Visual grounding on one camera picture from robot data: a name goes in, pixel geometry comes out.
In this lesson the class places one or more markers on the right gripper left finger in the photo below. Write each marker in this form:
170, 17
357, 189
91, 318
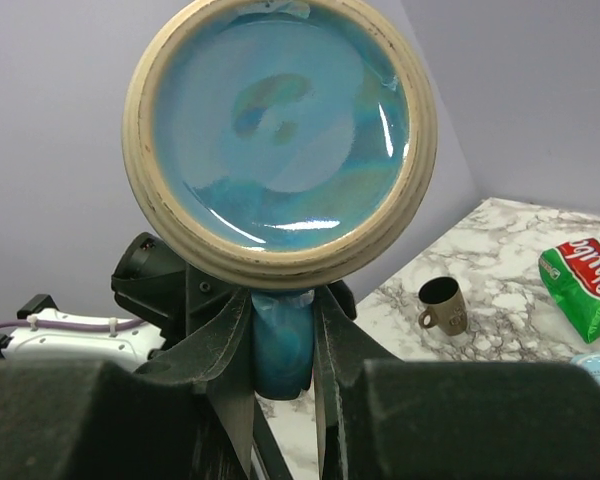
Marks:
219, 430

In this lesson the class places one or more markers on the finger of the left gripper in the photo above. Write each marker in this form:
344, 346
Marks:
344, 297

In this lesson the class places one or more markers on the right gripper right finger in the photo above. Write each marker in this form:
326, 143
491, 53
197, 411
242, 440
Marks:
358, 415

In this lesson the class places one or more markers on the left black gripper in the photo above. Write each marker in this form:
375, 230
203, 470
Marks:
155, 284

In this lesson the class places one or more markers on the brown mug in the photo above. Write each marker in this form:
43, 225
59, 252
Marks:
443, 306

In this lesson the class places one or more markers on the blue glazed mug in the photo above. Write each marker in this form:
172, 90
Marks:
279, 146

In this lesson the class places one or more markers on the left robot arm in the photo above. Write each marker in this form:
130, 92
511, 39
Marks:
75, 335

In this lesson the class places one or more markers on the green chips bag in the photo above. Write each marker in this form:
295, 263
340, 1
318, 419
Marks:
571, 275

